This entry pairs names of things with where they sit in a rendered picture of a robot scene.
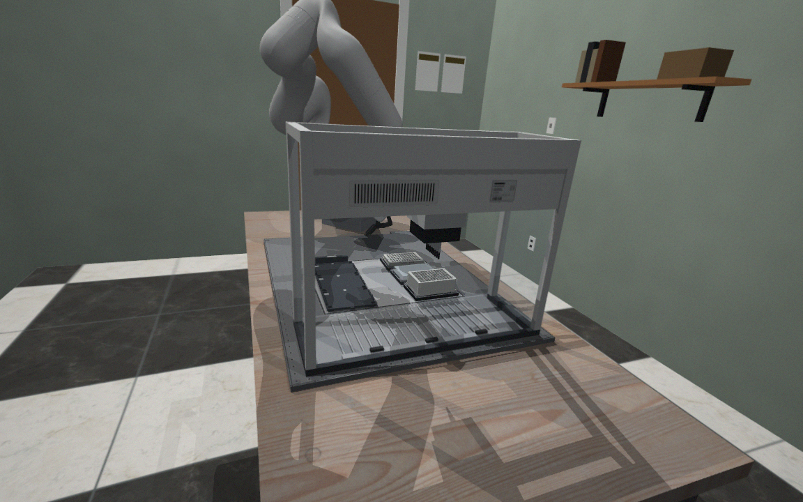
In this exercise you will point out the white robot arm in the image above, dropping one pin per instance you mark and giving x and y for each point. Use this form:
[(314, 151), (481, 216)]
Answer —
[(286, 47)]

